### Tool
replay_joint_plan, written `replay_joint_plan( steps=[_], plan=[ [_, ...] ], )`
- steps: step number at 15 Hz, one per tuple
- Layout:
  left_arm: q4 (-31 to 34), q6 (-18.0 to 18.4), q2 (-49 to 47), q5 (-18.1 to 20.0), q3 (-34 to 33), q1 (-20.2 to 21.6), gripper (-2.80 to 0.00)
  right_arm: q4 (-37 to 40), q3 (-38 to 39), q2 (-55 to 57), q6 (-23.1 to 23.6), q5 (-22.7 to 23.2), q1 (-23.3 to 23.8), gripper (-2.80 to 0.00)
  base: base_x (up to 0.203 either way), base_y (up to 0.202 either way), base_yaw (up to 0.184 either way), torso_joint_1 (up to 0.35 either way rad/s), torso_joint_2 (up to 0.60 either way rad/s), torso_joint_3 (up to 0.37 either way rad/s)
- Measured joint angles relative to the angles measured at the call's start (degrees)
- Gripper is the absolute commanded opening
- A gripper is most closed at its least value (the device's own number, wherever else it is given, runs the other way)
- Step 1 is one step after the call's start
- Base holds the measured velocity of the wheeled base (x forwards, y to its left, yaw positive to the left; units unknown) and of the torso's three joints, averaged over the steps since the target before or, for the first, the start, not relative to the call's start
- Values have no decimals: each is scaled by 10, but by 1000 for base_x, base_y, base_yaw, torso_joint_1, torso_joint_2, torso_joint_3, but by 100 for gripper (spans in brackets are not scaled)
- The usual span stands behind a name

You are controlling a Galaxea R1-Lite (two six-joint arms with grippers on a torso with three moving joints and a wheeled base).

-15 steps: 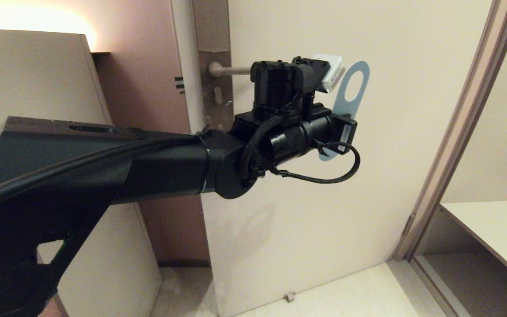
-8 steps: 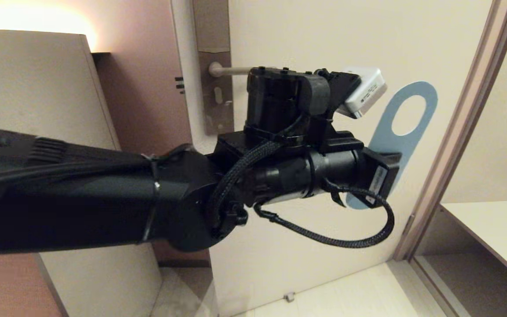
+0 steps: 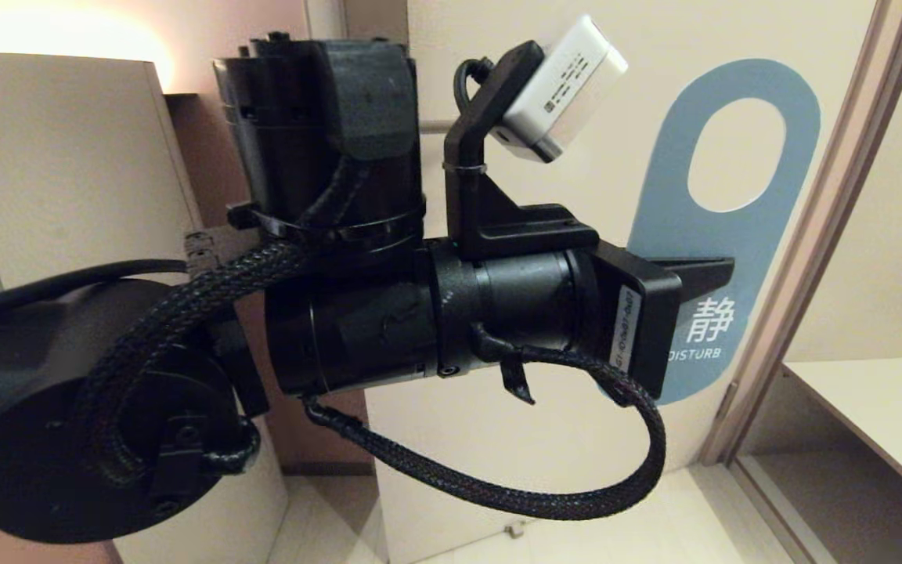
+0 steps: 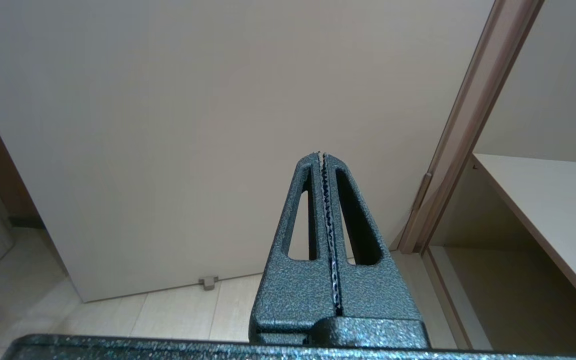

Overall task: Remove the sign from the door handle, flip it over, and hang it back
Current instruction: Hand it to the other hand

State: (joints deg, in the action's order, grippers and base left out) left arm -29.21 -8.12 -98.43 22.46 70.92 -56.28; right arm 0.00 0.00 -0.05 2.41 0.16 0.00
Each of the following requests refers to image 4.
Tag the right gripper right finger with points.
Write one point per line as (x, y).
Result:
(373, 290)

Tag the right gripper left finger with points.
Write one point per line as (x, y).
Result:
(293, 295)

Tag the beige door frame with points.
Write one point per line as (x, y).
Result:
(473, 110)

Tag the white door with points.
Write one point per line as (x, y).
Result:
(193, 125)

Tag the dark skirting board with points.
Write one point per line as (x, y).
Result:
(27, 221)

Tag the white shelf board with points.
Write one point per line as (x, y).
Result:
(558, 210)

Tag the small grey floor doorstop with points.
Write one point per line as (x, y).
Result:
(208, 282)

